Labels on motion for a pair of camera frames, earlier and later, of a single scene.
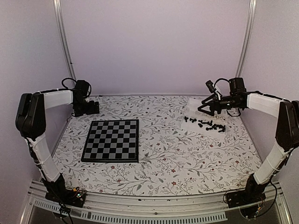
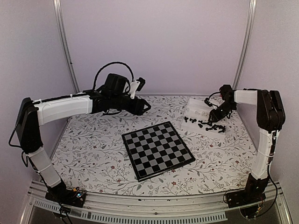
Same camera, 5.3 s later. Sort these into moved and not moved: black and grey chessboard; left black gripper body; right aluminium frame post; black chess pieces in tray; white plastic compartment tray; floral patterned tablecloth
Moved: left black gripper body; black and grey chessboard
Not moved: white plastic compartment tray; right aluminium frame post; black chess pieces in tray; floral patterned tablecloth
